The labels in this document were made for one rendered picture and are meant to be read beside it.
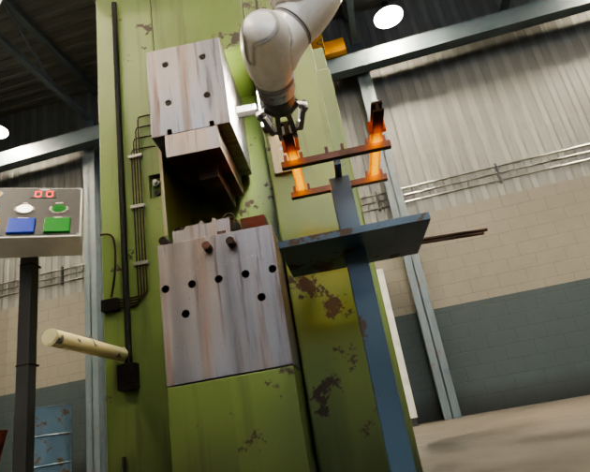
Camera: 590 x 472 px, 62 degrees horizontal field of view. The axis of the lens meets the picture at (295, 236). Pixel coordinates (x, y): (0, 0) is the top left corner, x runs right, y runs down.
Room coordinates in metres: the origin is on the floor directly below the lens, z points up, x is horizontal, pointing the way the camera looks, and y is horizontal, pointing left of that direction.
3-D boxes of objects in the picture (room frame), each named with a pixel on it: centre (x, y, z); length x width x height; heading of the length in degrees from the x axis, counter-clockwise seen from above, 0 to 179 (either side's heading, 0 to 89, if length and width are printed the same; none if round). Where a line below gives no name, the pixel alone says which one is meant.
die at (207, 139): (1.73, 0.30, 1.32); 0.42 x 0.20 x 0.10; 177
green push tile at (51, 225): (1.39, 0.73, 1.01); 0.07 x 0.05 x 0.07; 112
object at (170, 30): (1.88, 0.25, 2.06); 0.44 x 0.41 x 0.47; 177
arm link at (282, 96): (0.90, -0.02, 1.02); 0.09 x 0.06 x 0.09; 87
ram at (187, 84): (1.73, 0.26, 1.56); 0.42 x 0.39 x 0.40; 177
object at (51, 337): (1.45, 0.66, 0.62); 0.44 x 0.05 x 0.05; 177
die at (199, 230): (1.73, 0.30, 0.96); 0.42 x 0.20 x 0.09; 177
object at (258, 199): (2.05, 0.24, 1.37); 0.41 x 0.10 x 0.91; 87
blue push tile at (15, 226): (1.35, 0.83, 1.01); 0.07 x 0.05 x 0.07; 112
